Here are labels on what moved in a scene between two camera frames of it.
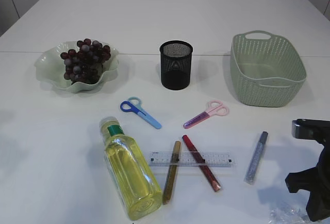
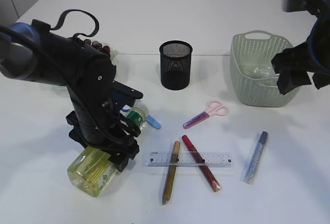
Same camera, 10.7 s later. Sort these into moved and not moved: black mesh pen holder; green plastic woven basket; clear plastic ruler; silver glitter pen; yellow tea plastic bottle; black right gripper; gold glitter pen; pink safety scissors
Moved: yellow tea plastic bottle; black right gripper
Not moved: clear plastic ruler; gold glitter pen; black mesh pen holder; silver glitter pen; green plastic woven basket; pink safety scissors
